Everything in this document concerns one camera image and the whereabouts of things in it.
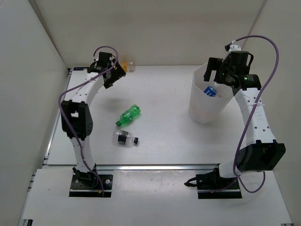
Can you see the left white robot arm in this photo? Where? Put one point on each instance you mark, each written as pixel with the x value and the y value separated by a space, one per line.
pixel 76 117

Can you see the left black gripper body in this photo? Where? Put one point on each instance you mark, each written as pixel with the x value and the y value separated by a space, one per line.
pixel 109 67

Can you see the green plastic bottle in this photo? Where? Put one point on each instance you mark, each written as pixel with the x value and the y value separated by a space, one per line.
pixel 128 116

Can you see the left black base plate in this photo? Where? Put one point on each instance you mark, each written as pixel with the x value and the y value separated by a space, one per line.
pixel 91 187

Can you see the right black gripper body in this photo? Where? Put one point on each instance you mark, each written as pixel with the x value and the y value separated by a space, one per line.
pixel 224 72

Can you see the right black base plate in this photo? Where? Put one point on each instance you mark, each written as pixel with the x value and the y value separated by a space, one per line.
pixel 211 186

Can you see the clear bottle black label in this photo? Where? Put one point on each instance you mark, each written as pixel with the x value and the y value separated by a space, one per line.
pixel 124 138

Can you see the clear bottle yellow cap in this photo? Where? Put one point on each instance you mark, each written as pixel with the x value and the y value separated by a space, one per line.
pixel 128 66

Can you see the clear bottle blue label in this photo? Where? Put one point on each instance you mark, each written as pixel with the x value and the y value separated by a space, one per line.
pixel 212 90

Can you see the white octagonal bin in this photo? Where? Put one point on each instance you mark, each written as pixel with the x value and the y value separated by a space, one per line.
pixel 203 108

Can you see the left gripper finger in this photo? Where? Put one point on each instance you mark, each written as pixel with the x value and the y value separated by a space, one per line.
pixel 109 79
pixel 117 72

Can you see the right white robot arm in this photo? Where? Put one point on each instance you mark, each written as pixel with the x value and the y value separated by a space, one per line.
pixel 262 151

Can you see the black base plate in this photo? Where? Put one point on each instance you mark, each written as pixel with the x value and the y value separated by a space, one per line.
pixel 211 186
pixel 91 187

